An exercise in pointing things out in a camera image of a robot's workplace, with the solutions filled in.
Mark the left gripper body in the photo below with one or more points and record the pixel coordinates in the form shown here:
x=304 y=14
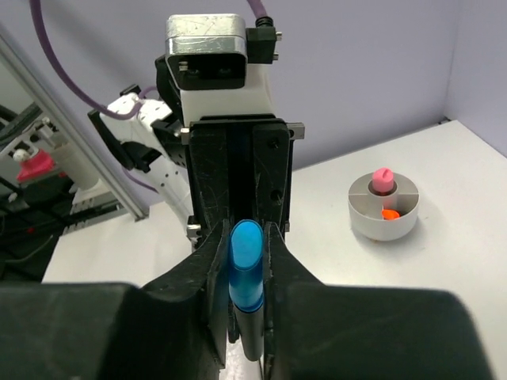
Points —
x=174 y=136

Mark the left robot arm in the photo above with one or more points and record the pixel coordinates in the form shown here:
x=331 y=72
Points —
x=127 y=129

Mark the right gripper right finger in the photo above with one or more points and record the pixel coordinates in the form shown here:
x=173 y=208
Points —
x=319 y=331

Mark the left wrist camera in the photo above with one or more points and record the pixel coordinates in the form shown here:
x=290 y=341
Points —
x=219 y=65

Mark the white round divided container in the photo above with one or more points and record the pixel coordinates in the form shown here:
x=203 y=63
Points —
x=383 y=218

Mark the blue tip black highlighter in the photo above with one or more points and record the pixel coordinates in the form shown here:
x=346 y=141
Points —
x=251 y=329

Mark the orange highlighter cap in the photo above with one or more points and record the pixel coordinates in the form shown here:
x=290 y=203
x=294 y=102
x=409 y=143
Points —
x=390 y=214

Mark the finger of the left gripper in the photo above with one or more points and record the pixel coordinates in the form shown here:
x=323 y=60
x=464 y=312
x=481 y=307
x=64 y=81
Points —
x=208 y=154
x=271 y=147

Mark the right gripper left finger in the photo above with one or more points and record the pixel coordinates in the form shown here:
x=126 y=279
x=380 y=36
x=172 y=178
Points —
x=174 y=327

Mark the blue highlighter cap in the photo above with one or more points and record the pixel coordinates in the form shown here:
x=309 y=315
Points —
x=246 y=247

